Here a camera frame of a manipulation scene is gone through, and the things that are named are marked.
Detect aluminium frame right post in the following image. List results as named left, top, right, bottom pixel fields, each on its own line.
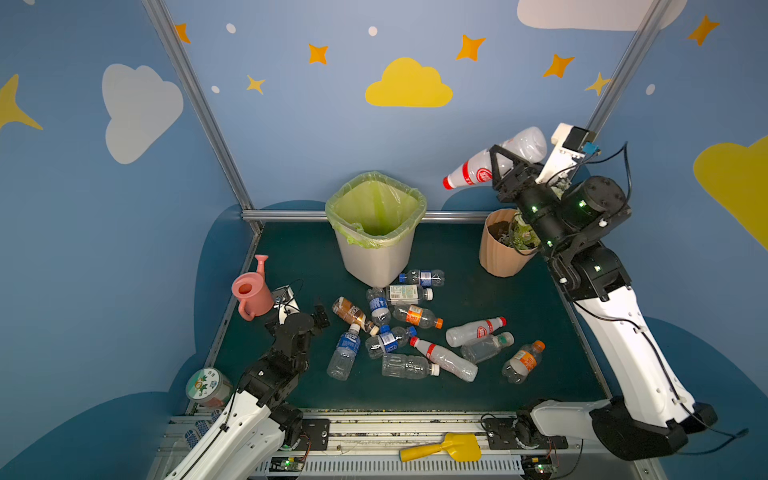
left=587, top=0, right=673, bottom=136

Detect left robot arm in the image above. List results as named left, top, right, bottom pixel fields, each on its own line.
left=166, top=303, right=330, bottom=479

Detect white cable duct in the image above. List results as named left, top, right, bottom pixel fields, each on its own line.
left=248, top=454, right=524, bottom=479

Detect clear bottle blue label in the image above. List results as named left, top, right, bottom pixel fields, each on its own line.
left=327, top=324, right=361, bottom=381
left=367, top=287, right=391, bottom=327
left=365, top=325, right=417, bottom=360

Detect white artificial flowers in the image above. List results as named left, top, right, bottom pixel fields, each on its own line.
left=499, top=213, right=540, bottom=254

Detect clear bottle blue label upright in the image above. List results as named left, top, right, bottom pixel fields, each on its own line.
left=367, top=287, right=391, bottom=327

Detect aluminium frame post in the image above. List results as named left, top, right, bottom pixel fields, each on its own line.
left=142, top=0, right=253, bottom=214
left=587, top=0, right=673, bottom=136

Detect clear bottle green cap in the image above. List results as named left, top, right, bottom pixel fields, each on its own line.
left=460, top=332, right=515, bottom=365

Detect clear bottle green white label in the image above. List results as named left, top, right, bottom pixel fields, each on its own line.
left=385, top=285, right=434, bottom=305

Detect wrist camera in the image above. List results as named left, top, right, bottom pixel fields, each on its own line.
left=536, top=123, right=598, bottom=185
left=271, top=285, right=300, bottom=315

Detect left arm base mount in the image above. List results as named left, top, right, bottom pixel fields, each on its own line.
left=282, top=418, right=331, bottom=452

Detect white waste bin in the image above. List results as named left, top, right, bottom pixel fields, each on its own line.
left=335, top=231, right=415, bottom=288

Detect brown coffee bottle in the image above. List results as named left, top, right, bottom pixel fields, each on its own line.
left=332, top=296, right=380, bottom=336

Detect white bottle red label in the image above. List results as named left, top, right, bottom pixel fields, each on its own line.
left=442, top=126, right=548, bottom=191
left=445, top=316, right=507, bottom=347

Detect pink watering can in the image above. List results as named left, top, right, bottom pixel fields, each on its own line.
left=231, top=254, right=274, bottom=321

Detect clear bottle orange label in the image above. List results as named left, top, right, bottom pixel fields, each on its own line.
left=502, top=340, right=546, bottom=384
left=392, top=305, right=444, bottom=329

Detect small bottle blue label back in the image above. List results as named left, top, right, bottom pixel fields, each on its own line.
left=398, top=269, right=446, bottom=288

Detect clear empty bottle white cap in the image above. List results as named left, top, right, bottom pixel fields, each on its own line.
left=381, top=353, right=440, bottom=380

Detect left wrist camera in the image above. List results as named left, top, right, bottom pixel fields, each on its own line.
left=271, top=285, right=300, bottom=315

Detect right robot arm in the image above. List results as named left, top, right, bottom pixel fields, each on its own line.
left=490, top=145, right=718, bottom=461

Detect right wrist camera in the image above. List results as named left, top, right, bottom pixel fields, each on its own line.
left=536, top=123, right=598, bottom=185

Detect aluminium frame left post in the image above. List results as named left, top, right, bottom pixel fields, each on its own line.
left=142, top=0, right=253, bottom=214

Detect yellow plastic shovel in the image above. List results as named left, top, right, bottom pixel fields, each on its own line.
left=399, top=433, right=482, bottom=462

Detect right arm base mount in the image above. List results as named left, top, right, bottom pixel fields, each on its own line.
left=480, top=415, right=569, bottom=451

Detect green white tape roll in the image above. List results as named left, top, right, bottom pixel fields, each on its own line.
left=185, top=368, right=233, bottom=409

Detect beige ribbed flower pot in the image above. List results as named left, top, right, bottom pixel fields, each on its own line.
left=479, top=209, right=538, bottom=278

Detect aluminium frame back rail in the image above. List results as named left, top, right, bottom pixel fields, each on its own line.
left=241, top=209, right=491, bottom=224

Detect white bottle red cap diagonal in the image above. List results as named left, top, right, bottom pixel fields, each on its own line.
left=410, top=337, right=478, bottom=383

